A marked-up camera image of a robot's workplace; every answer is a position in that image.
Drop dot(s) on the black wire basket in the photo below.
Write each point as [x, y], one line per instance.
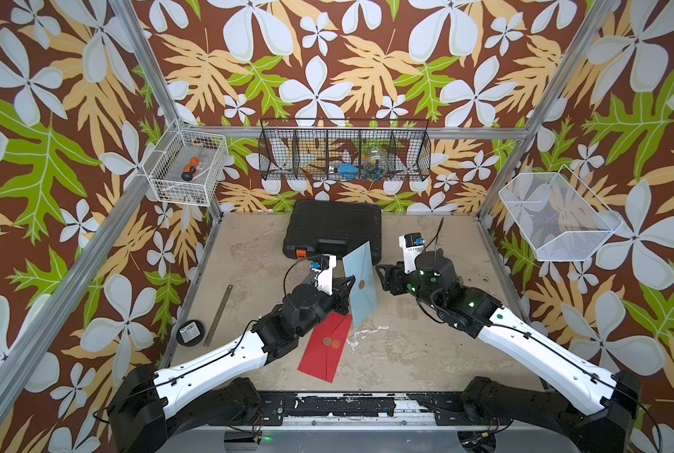
[314, 148]

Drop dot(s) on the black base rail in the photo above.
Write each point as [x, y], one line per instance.
[434, 409]

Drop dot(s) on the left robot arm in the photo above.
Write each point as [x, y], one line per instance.
[152, 406]

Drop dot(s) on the light blue envelope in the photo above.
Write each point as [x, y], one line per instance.
[363, 298]

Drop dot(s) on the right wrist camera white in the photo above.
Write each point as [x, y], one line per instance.
[412, 245]

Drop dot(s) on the black round tape measure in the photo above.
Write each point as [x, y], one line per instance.
[191, 333]

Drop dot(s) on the white mesh basket right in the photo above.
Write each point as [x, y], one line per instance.
[559, 215]

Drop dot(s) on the white wire basket left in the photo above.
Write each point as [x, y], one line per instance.
[179, 143]

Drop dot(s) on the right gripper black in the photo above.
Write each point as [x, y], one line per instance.
[396, 272]

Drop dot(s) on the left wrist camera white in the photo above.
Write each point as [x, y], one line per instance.
[321, 276]

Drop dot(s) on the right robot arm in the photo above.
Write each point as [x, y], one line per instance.
[591, 406]

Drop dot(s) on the black tool case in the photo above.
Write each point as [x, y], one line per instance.
[336, 228]

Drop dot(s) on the clear jar in basket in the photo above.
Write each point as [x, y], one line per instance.
[375, 163]

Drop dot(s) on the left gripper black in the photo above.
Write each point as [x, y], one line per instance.
[341, 287]

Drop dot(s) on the red envelope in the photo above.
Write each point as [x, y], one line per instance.
[324, 351]

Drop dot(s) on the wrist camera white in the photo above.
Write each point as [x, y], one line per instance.
[412, 245]
[321, 276]

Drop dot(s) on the blue object in basket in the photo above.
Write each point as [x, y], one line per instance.
[348, 172]

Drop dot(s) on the orange black screwdriver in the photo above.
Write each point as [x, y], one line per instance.
[190, 170]

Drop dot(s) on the metal ruler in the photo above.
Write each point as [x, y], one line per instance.
[217, 317]

